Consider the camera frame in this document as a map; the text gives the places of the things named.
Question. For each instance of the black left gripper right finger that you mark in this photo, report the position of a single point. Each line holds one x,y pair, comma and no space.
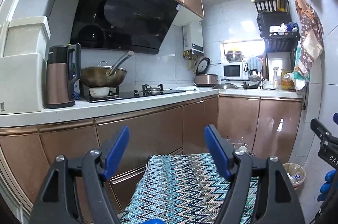
276,200

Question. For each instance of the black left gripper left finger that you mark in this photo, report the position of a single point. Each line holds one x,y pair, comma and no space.
58,198

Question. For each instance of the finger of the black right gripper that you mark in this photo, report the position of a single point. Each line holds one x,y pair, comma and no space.
328,143

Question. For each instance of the small waste bin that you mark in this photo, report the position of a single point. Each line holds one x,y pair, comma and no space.
295,173

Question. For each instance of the clear plastic utensil holder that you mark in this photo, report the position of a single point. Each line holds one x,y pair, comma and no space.
239,143

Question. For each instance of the yellow bottle on counter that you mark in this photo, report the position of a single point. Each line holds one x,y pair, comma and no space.
286,80

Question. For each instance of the zigzag knit table mat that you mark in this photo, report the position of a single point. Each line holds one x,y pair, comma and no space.
178,189

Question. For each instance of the white bowl under wok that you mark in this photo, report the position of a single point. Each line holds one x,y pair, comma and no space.
99,92

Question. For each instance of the copper electric kettle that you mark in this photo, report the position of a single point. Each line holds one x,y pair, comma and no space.
63,70

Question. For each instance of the black gas stove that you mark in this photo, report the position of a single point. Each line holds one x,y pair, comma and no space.
116,94

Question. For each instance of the brown patterned apron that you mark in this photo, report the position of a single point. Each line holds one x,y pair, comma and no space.
311,43

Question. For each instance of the steel pot lid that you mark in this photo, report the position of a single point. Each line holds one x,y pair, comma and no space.
225,84

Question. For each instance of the brass wok with lid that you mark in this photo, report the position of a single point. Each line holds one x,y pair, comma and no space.
105,76

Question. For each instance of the white microwave oven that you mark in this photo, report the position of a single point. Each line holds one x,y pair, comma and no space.
236,70

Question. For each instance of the copper rice cooker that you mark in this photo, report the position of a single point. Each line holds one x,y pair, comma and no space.
202,79

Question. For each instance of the white storage box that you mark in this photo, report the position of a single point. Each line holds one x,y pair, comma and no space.
23,64

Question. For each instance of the black range hood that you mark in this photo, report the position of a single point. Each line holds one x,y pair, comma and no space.
137,25

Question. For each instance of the black wall storage rack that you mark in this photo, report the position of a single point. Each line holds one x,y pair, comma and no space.
276,28

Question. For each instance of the white wall water heater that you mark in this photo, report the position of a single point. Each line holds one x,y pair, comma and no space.
193,38

